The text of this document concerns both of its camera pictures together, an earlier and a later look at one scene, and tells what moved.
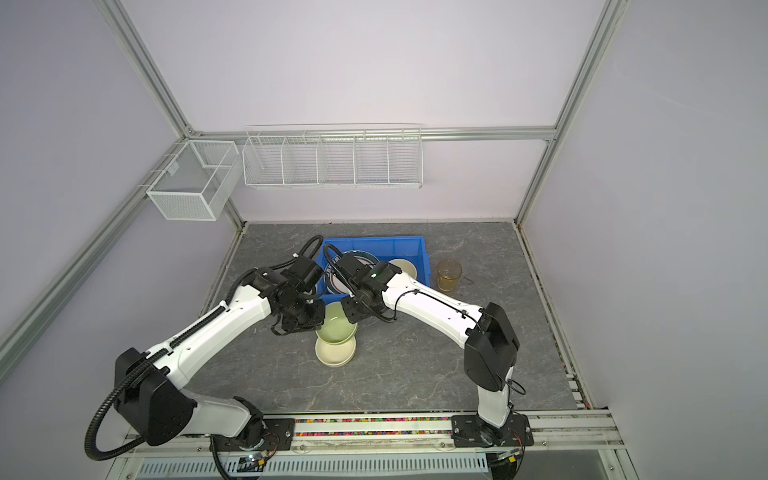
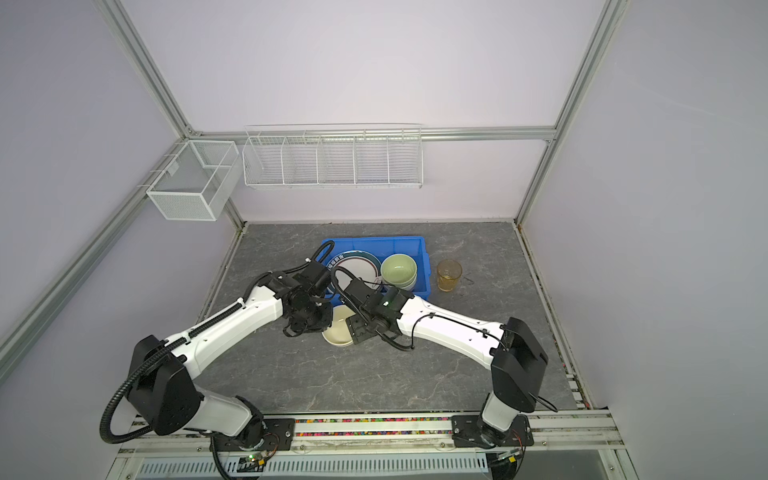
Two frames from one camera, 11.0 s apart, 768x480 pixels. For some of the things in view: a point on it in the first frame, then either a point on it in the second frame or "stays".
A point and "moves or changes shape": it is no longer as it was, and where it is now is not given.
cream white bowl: [405, 266] moves or changes shape
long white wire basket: [333, 156] stays
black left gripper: [314, 324] stays
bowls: [335, 355] -> [338, 333]
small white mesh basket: [198, 182] stays
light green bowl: [336, 328] moves or changes shape
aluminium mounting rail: [569, 446] stays
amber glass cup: [448, 271] stays
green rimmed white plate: [333, 280] stays
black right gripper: [353, 314] -> [357, 330]
